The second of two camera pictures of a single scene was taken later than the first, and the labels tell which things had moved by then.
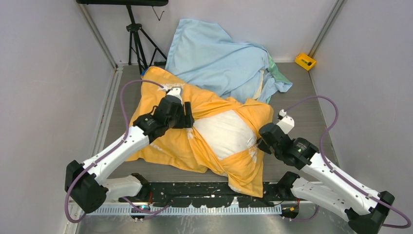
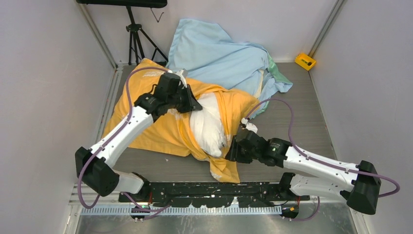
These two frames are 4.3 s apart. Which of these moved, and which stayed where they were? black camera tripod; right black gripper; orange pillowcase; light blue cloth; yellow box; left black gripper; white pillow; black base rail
Moved: left black gripper; right black gripper; orange pillowcase; white pillow
Stayed: black camera tripod; black base rail; yellow box; light blue cloth
